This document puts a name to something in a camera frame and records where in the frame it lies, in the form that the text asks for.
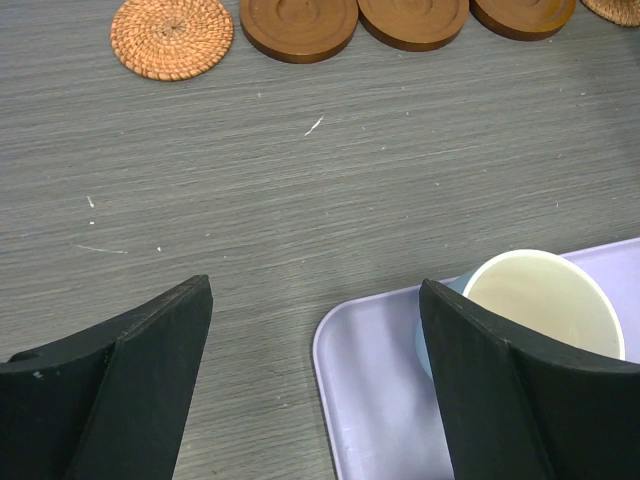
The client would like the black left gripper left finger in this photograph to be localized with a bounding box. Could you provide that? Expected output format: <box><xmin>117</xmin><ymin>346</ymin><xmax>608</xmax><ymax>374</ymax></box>
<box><xmin>1</xmin><ymin>275</ymin><xmax>213</xmax><ymax>479</ymax></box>

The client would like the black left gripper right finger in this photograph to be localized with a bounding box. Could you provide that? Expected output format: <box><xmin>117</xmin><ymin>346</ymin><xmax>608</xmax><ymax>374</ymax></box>
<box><xmin>419</xmin><ymin>280</ymin><xmax>639</xmax><ymax>479</ymax></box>

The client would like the woven rattan coaster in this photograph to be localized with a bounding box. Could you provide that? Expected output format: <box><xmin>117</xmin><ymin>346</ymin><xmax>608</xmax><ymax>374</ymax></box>
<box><xmin>582</xmin><ymin>0</ymin><xmax>640</xmax><ymax>27</ymax></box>
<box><xmin>110</xmin><ymin>0</ymin><xmax>234</xmax><ymax>81</ymax></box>

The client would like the brown wooden coaster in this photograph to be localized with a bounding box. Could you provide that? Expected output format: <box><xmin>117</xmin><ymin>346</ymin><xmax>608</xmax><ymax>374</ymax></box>
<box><xmin>470</xmin><ymin>0</ymin><xmax>576</xmax><ymax>41</ymax></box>
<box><xmin>239</xmin><ymin>0</ymin><xmax>359</xmax><ymax>64</ymax></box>
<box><xmin>357</xmin><ymin>0</ymin><xmax>470</xmax><ymax>52</ymax></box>

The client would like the light blue mug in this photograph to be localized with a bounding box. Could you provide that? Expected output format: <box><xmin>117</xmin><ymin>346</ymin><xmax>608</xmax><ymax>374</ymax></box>
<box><xmin>448</xmin><ymin>249</ymin><xmax>626</xmax><ymax>360</ymax></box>

